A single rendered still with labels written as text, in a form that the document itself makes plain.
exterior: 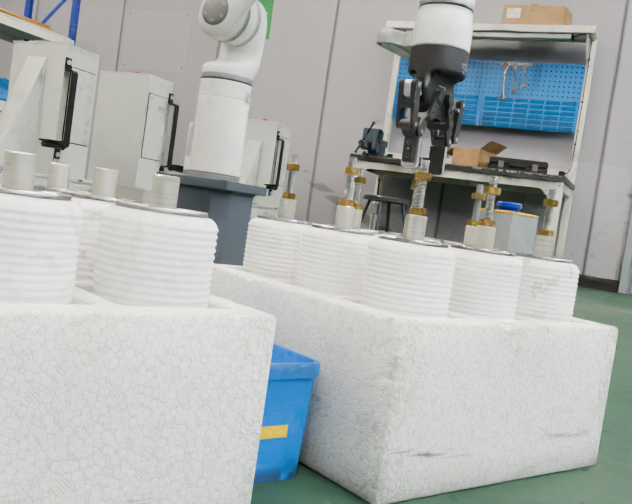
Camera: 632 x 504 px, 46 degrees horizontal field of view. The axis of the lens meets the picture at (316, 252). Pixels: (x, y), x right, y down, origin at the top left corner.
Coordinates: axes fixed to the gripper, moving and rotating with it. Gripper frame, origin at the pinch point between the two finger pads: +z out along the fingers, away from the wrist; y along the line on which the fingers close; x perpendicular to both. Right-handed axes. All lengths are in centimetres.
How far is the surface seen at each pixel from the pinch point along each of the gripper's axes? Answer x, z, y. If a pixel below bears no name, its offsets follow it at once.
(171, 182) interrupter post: -1.2, 7.9, -43.2
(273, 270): 12.2, 16.5, -12.3
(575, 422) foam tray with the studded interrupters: -21.8, 29.4, 7.4
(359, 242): -0.9, 11.2, -13.7
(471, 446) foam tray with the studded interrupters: -16.8, 30.7, -11.2
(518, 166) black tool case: 160, -47, 427
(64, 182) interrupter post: 21.7, 9.1, -37.4
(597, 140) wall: 128, -78, 496
